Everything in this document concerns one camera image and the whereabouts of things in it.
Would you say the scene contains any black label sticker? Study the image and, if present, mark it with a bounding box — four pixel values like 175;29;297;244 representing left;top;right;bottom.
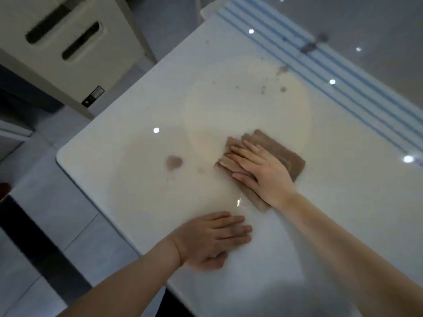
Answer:
81;85;105;108

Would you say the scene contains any white appliance with dark slots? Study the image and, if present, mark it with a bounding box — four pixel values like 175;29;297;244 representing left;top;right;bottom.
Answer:
0;0;158;121

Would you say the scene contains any person's right forearm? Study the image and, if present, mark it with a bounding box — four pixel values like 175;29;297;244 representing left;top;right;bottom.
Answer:
280;191;423;317

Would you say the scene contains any person's left forearm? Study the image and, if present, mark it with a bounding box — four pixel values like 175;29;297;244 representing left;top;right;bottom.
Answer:
54;238;182;317

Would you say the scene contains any brown cleaning cloth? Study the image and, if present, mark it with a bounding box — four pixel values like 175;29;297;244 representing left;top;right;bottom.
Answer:
214;129;306;212

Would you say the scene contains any person's right hand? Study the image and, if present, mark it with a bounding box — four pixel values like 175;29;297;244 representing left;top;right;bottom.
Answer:
219;140;299;212

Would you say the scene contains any person's left hand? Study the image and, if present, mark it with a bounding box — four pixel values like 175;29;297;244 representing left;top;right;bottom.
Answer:
171;211;254;273

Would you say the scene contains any brown stain spot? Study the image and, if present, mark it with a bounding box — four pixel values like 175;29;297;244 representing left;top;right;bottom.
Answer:
165;155;184;171

